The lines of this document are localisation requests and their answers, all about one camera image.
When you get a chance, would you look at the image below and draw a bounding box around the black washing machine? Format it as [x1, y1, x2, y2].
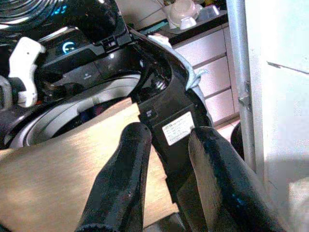
[0, 0, 174, 150]

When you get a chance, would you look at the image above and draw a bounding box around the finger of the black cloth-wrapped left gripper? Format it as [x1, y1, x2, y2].
[79, 0, 126, 46]

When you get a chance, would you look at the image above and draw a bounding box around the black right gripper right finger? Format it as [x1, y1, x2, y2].
[187, 125, 286, 232]

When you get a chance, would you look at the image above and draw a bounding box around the pale pink upturned bowl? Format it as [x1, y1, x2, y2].
[168, 0, 204, 29]

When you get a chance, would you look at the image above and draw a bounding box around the clear plastic container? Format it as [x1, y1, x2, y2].
[197, 4, 221, 21]

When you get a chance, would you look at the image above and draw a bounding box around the light brown wooden panel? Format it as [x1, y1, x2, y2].
[0, 96, 180, 232]

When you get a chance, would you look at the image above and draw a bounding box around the black countertop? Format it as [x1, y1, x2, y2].
[135, 9, 229, 46]

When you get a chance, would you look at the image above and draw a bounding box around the black washer door with label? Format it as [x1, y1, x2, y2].
[127, 24, 214, 232]

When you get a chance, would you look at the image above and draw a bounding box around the white drawer cabinet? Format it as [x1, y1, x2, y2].
[172, 23, 240, 127]

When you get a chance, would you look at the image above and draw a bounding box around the beige cloth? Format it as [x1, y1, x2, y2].
[288, 178, 309, 232]

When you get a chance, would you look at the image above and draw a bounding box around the small white cup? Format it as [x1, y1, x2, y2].
[180, 16, 197, 30]

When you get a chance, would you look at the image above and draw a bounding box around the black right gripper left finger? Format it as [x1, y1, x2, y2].
[77, 122, 153, 232]

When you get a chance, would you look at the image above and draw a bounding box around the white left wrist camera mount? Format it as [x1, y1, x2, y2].
[8, 36, 47, 108]

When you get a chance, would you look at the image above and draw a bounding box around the silver metal pole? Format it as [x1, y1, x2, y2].
[225, 0, 258, 171]

